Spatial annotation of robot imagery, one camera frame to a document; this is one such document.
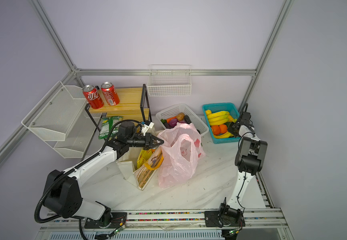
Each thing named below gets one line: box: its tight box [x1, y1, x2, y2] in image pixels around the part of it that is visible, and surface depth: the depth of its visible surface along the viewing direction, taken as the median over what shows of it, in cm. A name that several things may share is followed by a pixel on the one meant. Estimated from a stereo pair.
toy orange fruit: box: [219, 124, 228, 134], surface depth 108 cm
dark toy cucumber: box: [184, 115, 192, 125], surface depth 114 cm
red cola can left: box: [82, 84, 104, 110], surface depth 72 cm
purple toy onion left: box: [169, 118, 178, 127], surface depth 111 cm
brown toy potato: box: [176, 112, 185, 121], surface depth 116 cm
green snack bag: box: [98, 116, 123, 142], surface depth 90 cm
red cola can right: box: [101, 81, 120, 106], surface depth 73 cm
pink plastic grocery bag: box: [154, 122, 206, 189], surface depth 68 cm
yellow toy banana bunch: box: [205, 109, 234, 126], surface depth 110 cm
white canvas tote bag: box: [116, 147, 145, 191], surface depth 76 cm
